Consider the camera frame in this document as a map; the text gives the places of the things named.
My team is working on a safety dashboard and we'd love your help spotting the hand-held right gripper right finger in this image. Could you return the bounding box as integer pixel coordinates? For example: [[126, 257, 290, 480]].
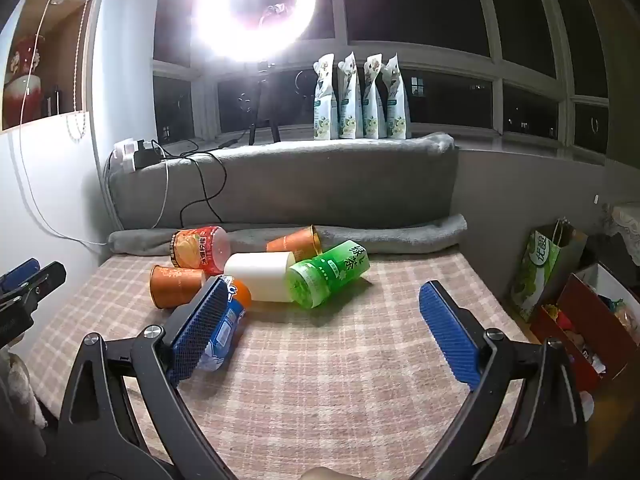
[[410, 280, 588, 480]]

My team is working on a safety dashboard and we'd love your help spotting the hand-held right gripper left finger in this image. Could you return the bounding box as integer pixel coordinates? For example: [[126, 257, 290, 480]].
[[57, 276, 236, 480]]

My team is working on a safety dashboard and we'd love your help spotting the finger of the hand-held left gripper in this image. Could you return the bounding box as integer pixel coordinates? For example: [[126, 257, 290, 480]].
[[0, 261, 67, 321], [0, 258, 42, 293]]

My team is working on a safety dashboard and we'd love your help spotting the orange paper cup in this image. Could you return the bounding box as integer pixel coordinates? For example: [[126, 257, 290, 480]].
[[266, 225, 322, 261], [149, 265, 211, 309]]

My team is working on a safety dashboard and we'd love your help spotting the white cup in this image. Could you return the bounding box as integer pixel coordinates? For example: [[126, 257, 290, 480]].
[[223, 251, 296, 303]]

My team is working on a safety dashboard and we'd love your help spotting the red snack cup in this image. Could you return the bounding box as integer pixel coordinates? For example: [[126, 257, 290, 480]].
[[169, 226, 232, 276]]

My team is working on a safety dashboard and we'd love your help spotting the white fluffy cloth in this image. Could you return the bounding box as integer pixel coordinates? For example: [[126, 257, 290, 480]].
[[7, 355, 47, 428]]

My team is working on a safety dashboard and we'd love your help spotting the green shopping bag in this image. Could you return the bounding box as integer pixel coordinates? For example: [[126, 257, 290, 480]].
[[510, 217, 588, 322]]

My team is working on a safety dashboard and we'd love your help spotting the rolled grey blanket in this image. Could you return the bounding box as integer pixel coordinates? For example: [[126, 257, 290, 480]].
[[108, 214, 468, 256]]

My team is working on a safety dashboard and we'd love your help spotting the red cardboard box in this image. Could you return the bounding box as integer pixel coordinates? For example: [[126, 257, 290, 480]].
[[530, 262, 640, 393]]

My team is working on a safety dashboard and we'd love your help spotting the plaid mat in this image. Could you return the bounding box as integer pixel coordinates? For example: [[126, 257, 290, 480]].
[[25, 250, 531, 480]]

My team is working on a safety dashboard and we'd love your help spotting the green tea bottle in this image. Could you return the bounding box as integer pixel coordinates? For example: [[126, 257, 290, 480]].
[[286, 240, 371, 309]]

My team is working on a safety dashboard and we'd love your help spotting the white power strip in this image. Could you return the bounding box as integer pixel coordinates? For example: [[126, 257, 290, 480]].
[[114, 138, 146, 173]]

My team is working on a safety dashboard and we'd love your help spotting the black power adapter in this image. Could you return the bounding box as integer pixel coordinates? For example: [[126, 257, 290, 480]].
[[134, 141, 162, 170]]

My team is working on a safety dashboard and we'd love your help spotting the red white vase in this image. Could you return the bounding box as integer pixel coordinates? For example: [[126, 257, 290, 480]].
[[2, 35, 46, 126]]

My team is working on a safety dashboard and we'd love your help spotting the white lace cloth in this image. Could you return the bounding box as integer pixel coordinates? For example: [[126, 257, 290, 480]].
[[607, 202, 640, 241]]

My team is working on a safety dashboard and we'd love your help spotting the black tripod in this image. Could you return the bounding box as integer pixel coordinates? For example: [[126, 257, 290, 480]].
[[247, 60, 282, 147]]

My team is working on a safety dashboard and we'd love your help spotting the white green pouch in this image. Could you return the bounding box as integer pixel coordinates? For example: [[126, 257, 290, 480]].
[[336, 51, 365, 141], [363, 53, 388, 140], [382, 53, 413, 141], [313, 55, 337, 142]]

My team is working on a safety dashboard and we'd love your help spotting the wooden shelf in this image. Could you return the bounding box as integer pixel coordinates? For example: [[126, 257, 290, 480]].
[[0, 0, 108, 131]]

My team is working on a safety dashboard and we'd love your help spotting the black cable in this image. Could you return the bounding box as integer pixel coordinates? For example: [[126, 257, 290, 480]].
[[150, 132, 251, 228]]

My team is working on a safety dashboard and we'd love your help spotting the white bead cord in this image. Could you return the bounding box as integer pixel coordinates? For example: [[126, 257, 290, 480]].
[[70, 5, 88, 142]]

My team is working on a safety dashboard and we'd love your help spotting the ring light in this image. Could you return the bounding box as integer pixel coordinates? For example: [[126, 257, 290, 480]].
[[192, 0, 346, 66]]

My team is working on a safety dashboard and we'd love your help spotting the white window frame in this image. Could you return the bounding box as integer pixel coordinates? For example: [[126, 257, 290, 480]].
[[152, 0, 611, 161]]

